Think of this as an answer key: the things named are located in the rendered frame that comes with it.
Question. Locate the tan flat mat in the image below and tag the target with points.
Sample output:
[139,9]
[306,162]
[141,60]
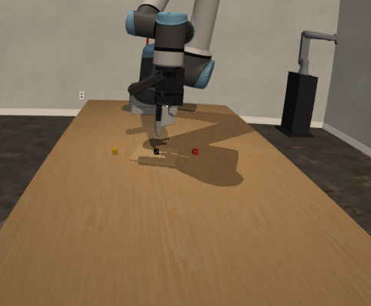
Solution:
[167,155]

